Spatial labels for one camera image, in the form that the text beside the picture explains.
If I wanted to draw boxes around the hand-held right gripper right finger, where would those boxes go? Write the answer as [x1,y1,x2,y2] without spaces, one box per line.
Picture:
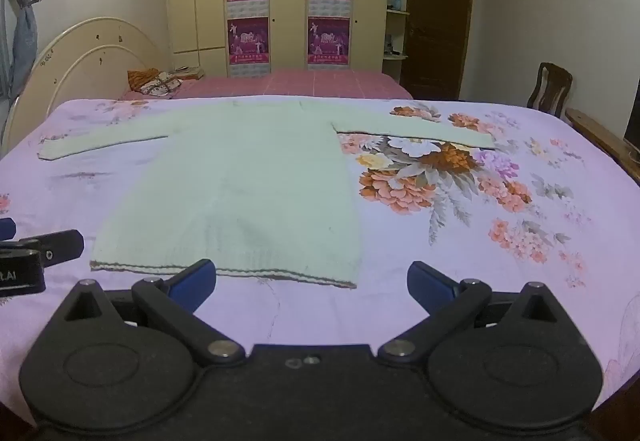
[377,261,572,368]

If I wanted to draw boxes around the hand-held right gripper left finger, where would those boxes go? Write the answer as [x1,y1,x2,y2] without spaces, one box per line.
[49,258,247,368]

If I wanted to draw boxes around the light green knitted sweater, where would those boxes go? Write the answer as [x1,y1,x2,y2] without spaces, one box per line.
[37,98,496,290]

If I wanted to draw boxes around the cream round headboard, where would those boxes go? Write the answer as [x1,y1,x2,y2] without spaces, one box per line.
[0,17,173,159]

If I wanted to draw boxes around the orange cloth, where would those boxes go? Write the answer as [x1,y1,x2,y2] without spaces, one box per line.
[127,69,161,92]

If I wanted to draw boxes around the patterned white brown pillow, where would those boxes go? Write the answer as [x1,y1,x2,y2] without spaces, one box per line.
[140,74,183,97]

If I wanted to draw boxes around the grey blue curtain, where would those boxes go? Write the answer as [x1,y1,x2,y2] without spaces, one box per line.
[0,0,41,97]

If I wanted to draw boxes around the wooden side table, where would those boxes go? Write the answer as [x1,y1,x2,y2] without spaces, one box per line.
[565,107,640,182]

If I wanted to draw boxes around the cream corner shelf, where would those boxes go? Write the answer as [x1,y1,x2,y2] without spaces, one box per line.
[382,0,413,82]

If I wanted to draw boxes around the dark wooden chair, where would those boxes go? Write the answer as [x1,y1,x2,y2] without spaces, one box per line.
[526,62,573,116]

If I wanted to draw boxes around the dark wooden door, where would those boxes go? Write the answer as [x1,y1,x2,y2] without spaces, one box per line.
[400,0,475,101]

